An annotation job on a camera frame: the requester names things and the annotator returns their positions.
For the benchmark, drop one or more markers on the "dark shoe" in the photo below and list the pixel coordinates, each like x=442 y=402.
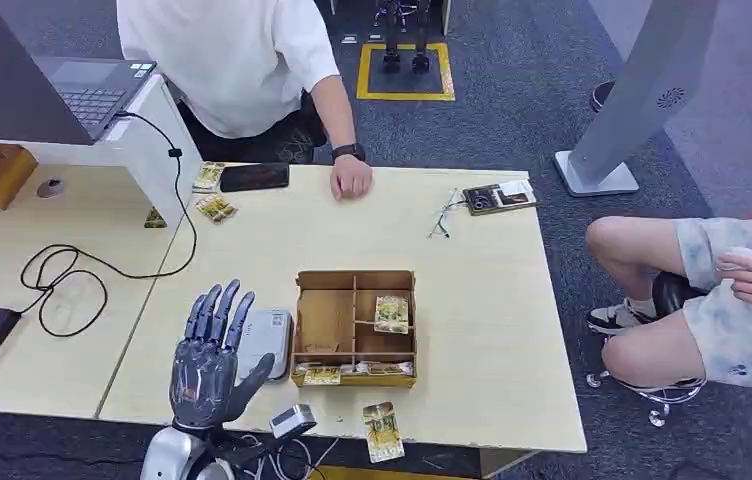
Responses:
x=601 y=96

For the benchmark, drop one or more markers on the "yellow tape square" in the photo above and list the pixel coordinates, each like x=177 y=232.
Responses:
x=363 y=73

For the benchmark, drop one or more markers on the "chrome stool with black seat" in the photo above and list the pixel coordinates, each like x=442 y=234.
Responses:
x=671 y=396

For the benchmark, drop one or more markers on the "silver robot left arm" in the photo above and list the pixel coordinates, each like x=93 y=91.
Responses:
x=167 y=457

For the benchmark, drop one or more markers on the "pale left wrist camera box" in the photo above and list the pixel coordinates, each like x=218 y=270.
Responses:
x=293 y=420

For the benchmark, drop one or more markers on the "dark grey laptop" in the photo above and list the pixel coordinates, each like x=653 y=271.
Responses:
x=94 y=89

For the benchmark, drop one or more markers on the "small grey round disc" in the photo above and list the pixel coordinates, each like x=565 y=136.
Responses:
x=50 y=188

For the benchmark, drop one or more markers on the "white laptop riser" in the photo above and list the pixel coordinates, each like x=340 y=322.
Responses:
x=147 y=139

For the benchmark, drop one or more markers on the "grey flat card device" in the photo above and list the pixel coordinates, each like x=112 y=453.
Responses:
x=263 y=338

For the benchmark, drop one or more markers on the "black wristwatch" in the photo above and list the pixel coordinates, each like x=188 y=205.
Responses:
x=348 y=152

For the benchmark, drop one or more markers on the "seated person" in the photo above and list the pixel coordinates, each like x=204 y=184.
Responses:
x=720 y=331

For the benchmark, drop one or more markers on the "person's left hand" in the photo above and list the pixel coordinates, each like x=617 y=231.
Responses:
x=351 y=179

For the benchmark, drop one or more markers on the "black smartphone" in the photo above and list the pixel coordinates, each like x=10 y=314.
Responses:
x=254 y=177

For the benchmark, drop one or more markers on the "small floor socket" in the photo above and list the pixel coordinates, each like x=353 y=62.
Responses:
x=349 y=39

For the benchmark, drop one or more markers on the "black robot legs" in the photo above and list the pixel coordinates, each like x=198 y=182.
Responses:
x=394 y=40

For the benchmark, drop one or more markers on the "black board with paper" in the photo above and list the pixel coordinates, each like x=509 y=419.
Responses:
x=492 y=197

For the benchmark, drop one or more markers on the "wooden compartment card box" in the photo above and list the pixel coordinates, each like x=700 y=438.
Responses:
x=323 y=324

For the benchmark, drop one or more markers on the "row of sleeved cards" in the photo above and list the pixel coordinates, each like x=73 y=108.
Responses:
x=376 y=368

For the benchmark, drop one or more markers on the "small card by riser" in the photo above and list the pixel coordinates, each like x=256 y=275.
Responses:
x=155 y=218

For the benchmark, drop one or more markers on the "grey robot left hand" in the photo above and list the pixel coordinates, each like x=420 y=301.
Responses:
x=204 y=378

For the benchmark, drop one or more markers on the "grey standing pillar with base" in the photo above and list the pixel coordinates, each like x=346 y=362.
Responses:
x=641 y=86

